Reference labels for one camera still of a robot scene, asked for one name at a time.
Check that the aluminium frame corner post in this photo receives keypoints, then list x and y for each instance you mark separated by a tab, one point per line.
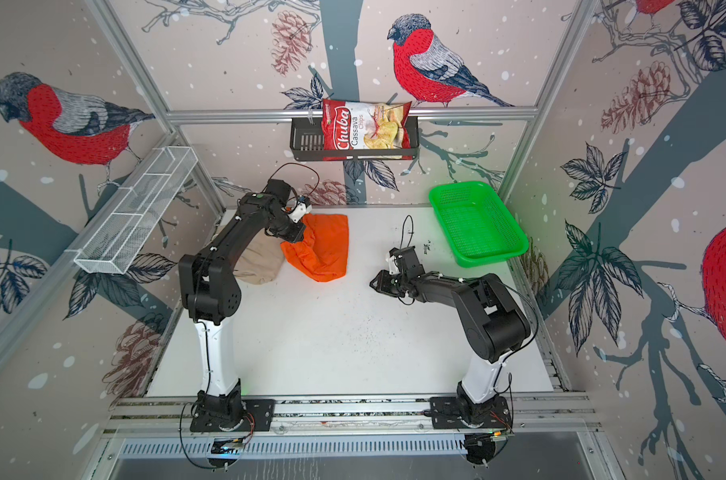
109	23

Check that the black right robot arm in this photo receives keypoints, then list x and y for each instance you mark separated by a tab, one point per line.
493	323

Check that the right aluminium corner post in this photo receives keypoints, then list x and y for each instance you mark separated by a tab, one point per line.
578	22

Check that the horizontal aluminium frame bar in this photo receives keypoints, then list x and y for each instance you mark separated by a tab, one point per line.
253	116

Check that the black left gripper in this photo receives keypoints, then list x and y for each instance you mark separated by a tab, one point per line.
296	235

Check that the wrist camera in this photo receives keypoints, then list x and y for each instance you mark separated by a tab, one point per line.
302	207
404	261

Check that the green plastic basket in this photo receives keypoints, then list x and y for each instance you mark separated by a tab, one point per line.
478	227

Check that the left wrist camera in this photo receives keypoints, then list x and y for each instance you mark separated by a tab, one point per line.
302	207

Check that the red cassava chips bag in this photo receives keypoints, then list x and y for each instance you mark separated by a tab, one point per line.
366	126

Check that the orange shorts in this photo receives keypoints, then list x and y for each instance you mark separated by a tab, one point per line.
322	255

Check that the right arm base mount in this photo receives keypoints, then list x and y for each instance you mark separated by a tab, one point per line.
459	411

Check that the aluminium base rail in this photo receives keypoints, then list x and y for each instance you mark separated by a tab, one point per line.
305	427

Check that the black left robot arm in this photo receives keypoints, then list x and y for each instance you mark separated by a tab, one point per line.
211	294

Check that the beige shorts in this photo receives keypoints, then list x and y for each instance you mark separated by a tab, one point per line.
261	262

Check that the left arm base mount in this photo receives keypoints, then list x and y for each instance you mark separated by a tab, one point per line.
231	413

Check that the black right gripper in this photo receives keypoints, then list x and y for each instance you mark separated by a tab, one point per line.
381	283

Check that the black wall basket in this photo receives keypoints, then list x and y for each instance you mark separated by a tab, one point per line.
307	144

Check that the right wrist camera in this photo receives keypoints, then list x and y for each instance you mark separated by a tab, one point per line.
404	261

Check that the white wire mesh shelf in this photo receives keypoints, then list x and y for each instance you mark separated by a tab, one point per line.
119	238

